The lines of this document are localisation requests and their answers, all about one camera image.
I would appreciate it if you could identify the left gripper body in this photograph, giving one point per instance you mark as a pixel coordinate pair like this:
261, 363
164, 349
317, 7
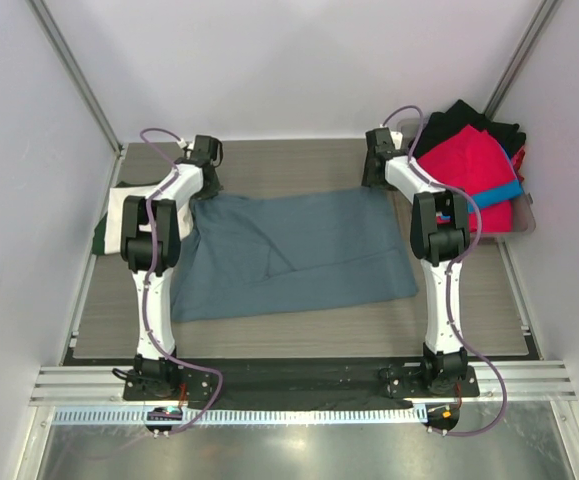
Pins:
211, 189

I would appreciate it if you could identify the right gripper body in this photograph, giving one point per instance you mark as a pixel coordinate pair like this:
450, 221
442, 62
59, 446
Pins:
375, 180

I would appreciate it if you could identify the white t shirt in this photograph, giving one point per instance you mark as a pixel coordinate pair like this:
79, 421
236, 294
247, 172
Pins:
119, 215

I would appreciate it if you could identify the grey blue t shirt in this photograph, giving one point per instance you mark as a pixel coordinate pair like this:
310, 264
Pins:
248, 257

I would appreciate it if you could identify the dark green t shirt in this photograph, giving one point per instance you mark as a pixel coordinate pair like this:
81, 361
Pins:
100, 237

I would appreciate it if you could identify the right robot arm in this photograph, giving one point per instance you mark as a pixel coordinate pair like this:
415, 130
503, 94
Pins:
439, 237

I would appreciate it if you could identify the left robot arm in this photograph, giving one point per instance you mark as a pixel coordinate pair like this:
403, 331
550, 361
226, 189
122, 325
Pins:
150, 244

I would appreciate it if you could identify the black t shirt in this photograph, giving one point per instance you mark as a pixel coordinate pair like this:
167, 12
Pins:
442, 126

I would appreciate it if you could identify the red t shirt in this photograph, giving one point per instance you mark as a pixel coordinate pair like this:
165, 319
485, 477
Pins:
454, 163

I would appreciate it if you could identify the bright blue t shirt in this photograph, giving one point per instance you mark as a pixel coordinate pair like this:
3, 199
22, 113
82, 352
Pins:
498, 178

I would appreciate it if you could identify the grey plastic bin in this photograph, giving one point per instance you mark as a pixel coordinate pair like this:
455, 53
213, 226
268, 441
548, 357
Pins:
523, 219

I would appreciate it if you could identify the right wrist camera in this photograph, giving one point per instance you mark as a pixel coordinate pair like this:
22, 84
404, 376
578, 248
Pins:
397, 139

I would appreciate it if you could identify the right aluminium frame post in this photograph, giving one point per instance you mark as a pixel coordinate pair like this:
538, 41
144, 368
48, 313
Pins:
537, 26

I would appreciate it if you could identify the aluminium frame post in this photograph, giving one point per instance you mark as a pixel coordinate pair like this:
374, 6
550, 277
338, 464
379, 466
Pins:
537, 26
70, 64

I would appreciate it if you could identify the left aluminium frame post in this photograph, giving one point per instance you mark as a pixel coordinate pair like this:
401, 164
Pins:
70, 64

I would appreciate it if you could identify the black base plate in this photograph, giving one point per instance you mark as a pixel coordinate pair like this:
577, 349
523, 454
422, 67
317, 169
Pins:
297, 384

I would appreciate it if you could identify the slotted cable duct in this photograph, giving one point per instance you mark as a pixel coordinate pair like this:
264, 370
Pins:
152, 416

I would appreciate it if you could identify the aluminium front rail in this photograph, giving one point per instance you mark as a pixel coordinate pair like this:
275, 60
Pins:
95, 385

